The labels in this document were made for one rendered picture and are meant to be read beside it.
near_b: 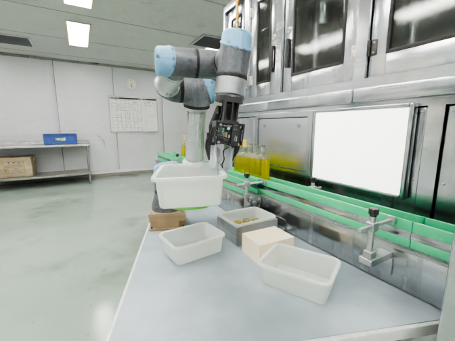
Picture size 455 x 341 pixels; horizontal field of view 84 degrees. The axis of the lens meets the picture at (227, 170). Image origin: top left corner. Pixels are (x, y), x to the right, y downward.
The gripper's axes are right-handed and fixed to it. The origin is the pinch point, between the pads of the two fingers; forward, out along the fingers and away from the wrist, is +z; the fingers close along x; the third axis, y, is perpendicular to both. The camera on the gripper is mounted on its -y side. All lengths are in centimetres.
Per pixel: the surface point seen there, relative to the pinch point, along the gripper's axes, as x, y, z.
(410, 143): 67, -7, -16
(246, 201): 26, -53, 22
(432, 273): 59, 15, 19
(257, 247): 20.1, -14.5, 27.7
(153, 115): -73, -652, -35
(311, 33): 48, -57, -65
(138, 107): -110, -640, -49
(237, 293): 9.9, 0.2, 35.3
